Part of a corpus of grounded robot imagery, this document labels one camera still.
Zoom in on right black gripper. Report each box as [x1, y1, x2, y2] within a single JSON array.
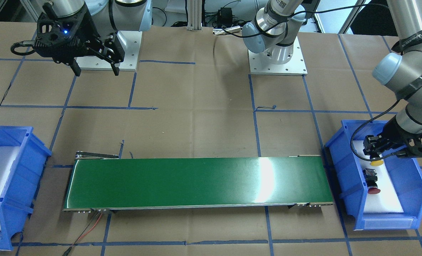
[[32, 2, 125, 76]]

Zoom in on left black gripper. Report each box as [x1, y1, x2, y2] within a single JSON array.
[[363, 121, 422, 159]]

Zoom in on red push button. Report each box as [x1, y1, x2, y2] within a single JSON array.
[[363, 168, 381, 194]]

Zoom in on yellow push button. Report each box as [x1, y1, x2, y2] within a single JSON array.
[[369, 153, 384, 166]]

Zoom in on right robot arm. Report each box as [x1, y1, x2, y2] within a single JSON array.
[[32, 0, 152, 76]]

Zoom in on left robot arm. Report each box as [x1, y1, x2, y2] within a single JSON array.
[[242, 0, 422, 162]]

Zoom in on blue source bin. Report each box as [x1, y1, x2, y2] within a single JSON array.
[[326, 119, 422, 230]]

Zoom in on white foam pad source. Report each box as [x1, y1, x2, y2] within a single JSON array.
[[357, 158, 403, 214]]

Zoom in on green conveyor belt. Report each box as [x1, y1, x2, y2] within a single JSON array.
[[63, 156, 333, 212]]

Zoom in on black power adapter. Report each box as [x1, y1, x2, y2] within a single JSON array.
[[217, 7, 233, 20]]

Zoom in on blue destination bin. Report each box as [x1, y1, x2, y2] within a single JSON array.
[[0, 126, 52, 251]]

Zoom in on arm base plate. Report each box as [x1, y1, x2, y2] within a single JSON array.
[[76, 31, 142, 71], [247, 37, 308, 76]]

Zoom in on aluminium frame post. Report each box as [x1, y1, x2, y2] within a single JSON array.
[[185, 0, 205, 31]]

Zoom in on red black conveyor wires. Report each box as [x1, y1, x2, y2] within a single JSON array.
[[61, 210, 105, 256]]

